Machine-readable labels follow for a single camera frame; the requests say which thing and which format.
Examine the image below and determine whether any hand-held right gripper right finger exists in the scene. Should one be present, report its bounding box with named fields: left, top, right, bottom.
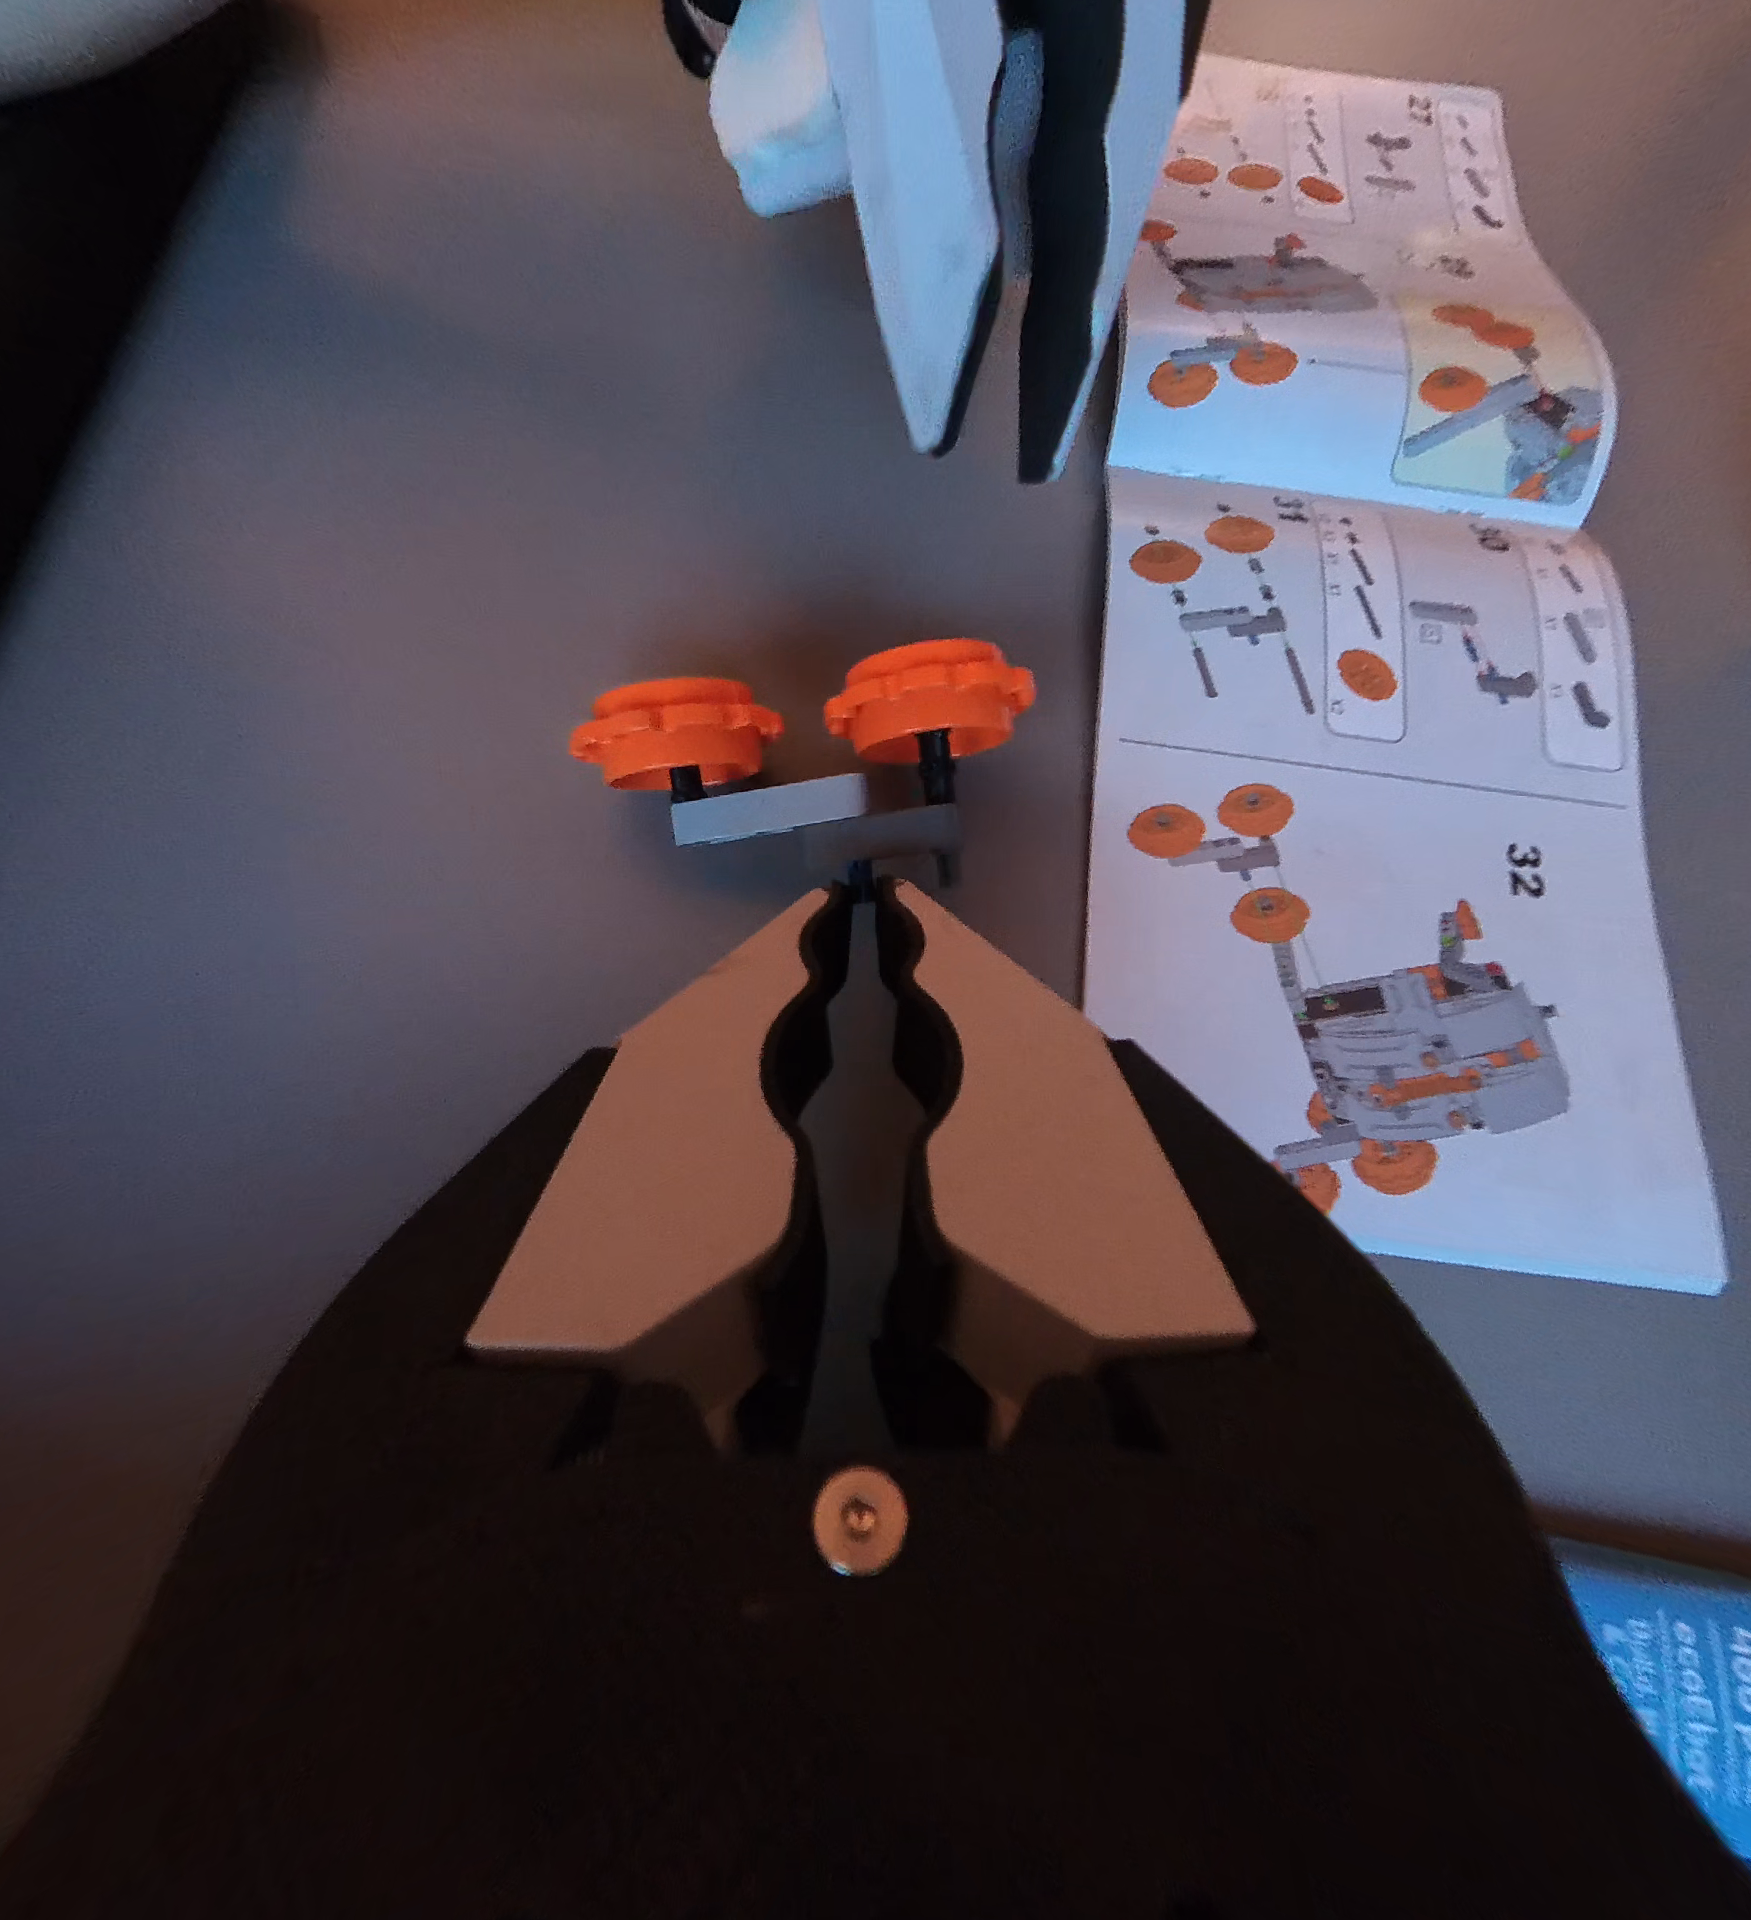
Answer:
left=875, top=877, right=1257, bottom=1454

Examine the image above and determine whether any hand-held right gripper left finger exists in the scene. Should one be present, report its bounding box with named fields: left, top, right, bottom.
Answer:
left=461, top=885, right=853, bottom=1454

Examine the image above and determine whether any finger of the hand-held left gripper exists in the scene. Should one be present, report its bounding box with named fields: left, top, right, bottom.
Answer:
left=813, top=0, right=1008, bottom=459
left=1014, top=0, right=1193, bottom=485

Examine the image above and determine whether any grey beam orange wheel assembly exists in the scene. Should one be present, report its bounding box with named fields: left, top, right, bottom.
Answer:
left=564, top=636, right=1038, bottom=906

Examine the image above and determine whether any grey desk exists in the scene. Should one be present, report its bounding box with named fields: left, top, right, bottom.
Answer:
left=0, top=0, right=1751, bottom=1920

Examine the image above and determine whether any open instruction booklet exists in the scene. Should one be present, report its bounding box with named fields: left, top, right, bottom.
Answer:
left=1082, top=52, right=1733, bottom=1298

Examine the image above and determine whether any blue cover booklet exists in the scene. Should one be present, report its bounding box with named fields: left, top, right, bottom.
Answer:
left=1548, top=1532, right=1751, bottom=1920

